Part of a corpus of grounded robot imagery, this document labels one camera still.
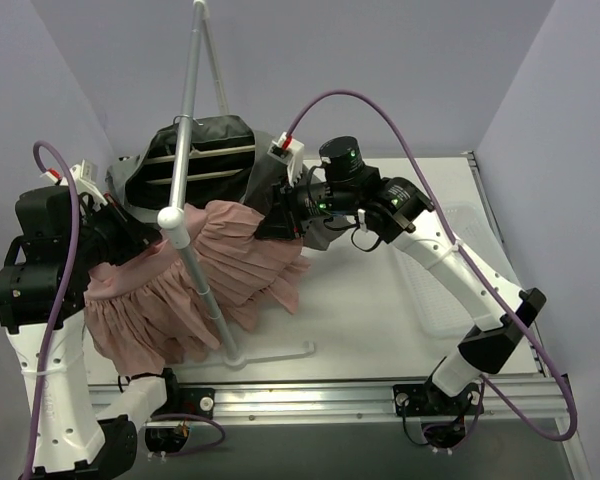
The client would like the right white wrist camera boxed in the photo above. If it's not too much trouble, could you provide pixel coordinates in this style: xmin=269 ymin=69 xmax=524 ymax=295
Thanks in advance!
xmin=268 ymin=131 xmax=305 ymax=186

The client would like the aluminium mounting rail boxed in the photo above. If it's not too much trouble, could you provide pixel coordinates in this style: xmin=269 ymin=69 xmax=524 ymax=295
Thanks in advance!
xmin=87 ymin=374 xmax=579 ymax=429

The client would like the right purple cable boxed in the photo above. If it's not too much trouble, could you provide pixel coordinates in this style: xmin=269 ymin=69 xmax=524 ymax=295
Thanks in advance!
xmin=285 ymin=90 xmax=579 ymax=442

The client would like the silver clothes rack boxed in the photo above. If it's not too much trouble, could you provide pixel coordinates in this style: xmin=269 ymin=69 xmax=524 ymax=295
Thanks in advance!
xmin=152 ymin=0 xmax=317 ymax=371

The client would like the purple cable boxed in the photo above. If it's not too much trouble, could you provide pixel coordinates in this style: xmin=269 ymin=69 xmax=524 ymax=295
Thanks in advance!
xmin=22 ymin=141 xmax=81 ymax=480
xmin=285 ymin=90 xmax=579 ymax=442

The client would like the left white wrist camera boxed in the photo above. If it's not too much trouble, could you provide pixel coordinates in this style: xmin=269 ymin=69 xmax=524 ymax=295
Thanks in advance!
xmin=40 ymin=159 xmax=108 ymax=209

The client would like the pink pleated skirt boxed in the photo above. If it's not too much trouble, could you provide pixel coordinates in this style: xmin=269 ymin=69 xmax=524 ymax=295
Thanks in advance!
xmin=83 ymin=199 xmax=312 ymax=376

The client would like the grey pleated skirt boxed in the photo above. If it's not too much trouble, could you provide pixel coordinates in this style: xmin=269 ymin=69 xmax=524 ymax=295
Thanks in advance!
xmin=104 ymin=114 xmax=344 ymax=254

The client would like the wooden multi-bar hanger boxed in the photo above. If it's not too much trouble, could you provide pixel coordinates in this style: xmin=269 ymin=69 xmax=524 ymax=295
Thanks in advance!
xmin=140 ymin=145 xmax=255 ymax=185

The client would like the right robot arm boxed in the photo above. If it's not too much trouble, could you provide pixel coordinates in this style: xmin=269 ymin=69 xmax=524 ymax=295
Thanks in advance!
xmin=256 ymin=136 xmax=546 ymax=415

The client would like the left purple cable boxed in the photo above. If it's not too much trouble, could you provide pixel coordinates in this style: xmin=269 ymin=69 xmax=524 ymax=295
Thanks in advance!
xmin=22 ymin=141 xmax=81 ymax=480

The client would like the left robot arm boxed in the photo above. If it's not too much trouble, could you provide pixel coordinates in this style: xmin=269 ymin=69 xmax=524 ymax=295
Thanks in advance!
xmin=0 ymin=186 xmax=182 ymax=479

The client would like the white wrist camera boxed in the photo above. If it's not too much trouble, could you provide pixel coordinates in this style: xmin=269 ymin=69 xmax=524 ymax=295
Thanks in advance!
xmin=268 ymin=131 xmax=305 ymax=186
xmin=40 ymin=159 xmax=108 ymax=209

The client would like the white plastic basket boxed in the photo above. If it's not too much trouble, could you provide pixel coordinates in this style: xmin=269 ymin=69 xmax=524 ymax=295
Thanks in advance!
xmin=391 ymin=203 xmax=523 ymax=339

